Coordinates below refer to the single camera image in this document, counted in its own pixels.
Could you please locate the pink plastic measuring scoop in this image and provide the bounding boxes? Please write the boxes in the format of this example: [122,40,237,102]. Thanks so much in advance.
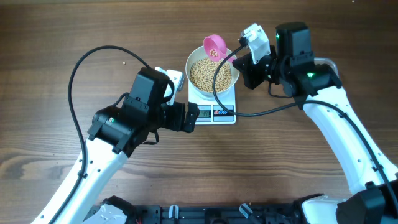
[203,34,231,62]

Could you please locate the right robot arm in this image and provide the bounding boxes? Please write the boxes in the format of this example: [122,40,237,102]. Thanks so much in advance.
[233,22,397,223]

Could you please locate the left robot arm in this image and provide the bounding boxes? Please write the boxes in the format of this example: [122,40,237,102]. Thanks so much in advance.
[34,67,199,223]

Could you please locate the white digital kitchen scale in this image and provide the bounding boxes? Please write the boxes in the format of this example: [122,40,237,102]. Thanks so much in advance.
[187,83,237,126]

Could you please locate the soybeans in bowl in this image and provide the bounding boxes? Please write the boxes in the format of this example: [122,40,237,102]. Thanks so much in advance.
[190,58,232,93]

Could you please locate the white bowl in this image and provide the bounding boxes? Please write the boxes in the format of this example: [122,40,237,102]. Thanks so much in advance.
[185,47,239,98]

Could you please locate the clear plastic container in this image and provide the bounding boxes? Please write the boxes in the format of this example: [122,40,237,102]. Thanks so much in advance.
[314,57,340,78]

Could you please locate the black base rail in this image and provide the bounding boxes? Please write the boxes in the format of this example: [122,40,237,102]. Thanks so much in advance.
[127,204,302,224]

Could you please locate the black right camera cable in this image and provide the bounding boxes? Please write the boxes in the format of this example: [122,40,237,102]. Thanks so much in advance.
[212,37,398,215]

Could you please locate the black camera cable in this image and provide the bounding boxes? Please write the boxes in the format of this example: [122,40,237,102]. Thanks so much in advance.
[212,37,398,215]
[55,45,153,224]

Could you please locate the black left camera cable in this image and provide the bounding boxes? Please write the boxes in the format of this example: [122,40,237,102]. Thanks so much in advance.
[55,45,153,224]

